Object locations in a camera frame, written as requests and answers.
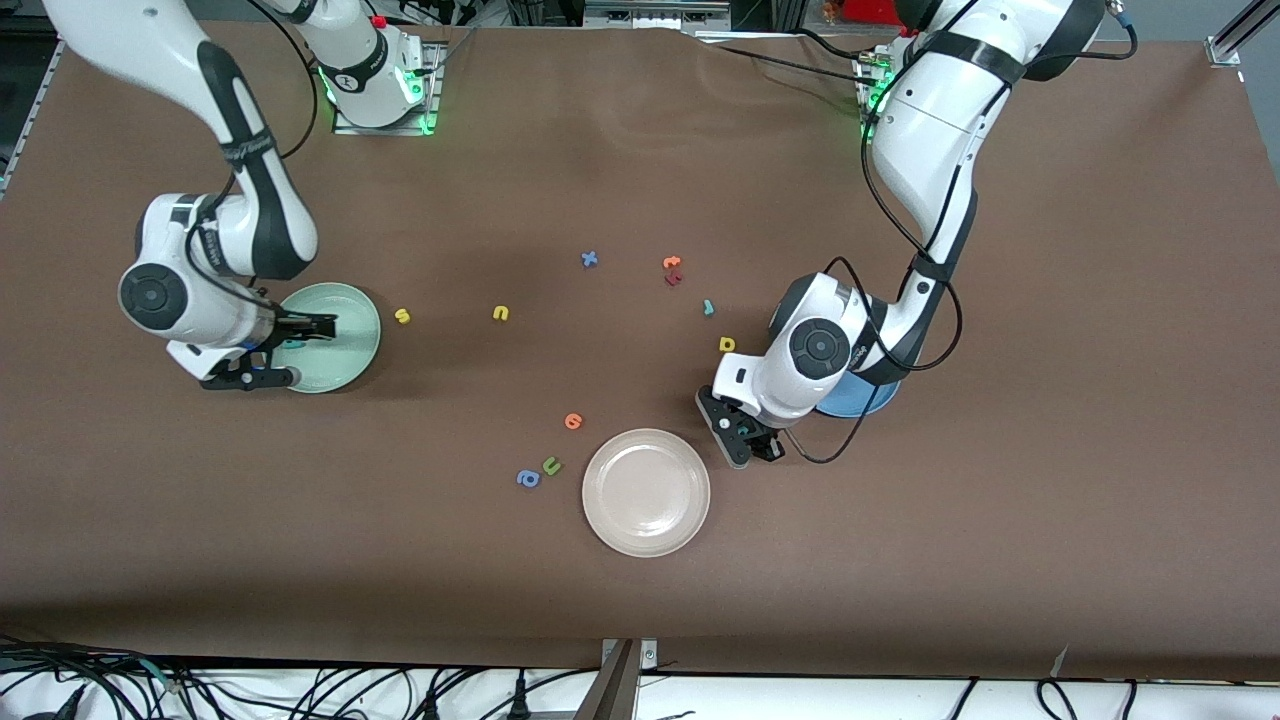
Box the green plate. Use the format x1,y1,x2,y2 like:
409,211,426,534
265,282,382,394

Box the blue plate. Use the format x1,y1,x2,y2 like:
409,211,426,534
815,375,901,418

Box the beige plate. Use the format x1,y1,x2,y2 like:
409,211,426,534
582,428,712,558

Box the grey equipment box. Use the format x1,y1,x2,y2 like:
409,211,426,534
585,0,731,31

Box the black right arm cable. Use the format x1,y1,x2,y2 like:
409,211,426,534
195,0,321,301

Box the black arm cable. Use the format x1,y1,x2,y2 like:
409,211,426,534
780,0,1141,466
195,0,321,301

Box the small metal bracket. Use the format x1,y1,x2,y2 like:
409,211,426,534
600,638,659,671

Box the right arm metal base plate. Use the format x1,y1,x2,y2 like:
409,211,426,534
333,42,447,136

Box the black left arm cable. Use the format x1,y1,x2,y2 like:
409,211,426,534
780,0,1141,466

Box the aluminium frame profile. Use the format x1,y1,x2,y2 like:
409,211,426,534
575,640,641,720

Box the aluminium table edge rail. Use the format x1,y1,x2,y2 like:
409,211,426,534
0,30,66,196

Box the looped black floor cable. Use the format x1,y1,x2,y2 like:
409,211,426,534
1035,678,1141,720

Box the long black table cable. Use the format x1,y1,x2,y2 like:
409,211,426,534
690,35,876,86

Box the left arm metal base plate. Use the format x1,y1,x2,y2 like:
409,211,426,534
855,48,901,141

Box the short black table cable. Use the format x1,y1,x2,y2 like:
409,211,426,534
795,28,881,59

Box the tangled black floor cables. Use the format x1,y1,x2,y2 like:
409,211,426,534
0,635,201,720

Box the aluminium corner post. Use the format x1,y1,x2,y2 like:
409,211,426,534
1207,0,1280,67

